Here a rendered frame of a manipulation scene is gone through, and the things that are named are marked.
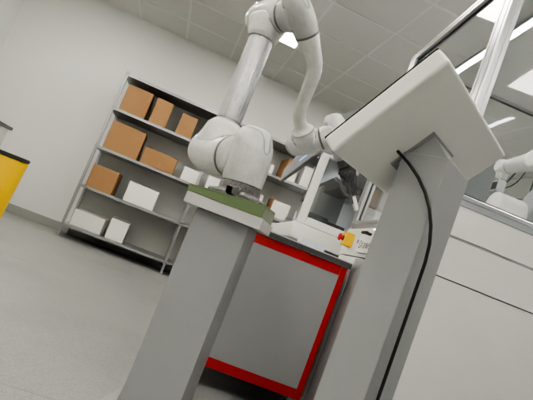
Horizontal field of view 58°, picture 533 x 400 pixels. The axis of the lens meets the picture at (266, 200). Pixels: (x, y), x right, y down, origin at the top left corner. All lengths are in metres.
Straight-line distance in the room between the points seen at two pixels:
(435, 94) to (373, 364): 0.62
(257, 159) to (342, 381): 0.84
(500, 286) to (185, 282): 1.07
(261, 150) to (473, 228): 0.77
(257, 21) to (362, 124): 1.04
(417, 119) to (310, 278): 1.26
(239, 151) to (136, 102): 4.24
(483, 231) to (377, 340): 0.78
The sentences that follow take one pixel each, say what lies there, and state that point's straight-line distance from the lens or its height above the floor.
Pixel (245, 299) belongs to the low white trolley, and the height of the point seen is 0.43.
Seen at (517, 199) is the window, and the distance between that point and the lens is 1.91.
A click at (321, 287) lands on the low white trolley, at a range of 2.30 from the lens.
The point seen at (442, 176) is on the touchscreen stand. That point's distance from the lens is 1.20.
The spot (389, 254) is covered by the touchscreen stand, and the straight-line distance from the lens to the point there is 1.18.
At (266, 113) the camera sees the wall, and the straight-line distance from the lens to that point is 6.47.
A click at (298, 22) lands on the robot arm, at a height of 1.52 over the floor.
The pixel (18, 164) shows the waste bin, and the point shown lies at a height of 0.59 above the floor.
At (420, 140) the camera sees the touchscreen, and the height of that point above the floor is 1.05.
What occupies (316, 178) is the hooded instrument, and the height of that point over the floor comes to 1.20.
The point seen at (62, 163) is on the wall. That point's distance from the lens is 6.34.
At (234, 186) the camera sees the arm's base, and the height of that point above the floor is 0.83.
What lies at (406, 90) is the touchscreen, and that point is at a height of 1.09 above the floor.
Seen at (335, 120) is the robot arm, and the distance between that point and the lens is 2.19.
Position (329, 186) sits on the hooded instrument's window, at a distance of 3.03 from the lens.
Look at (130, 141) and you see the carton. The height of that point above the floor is 1.27.
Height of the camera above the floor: 0.66
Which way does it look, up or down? 6 degrees up
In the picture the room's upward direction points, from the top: 21 degrees clockwise
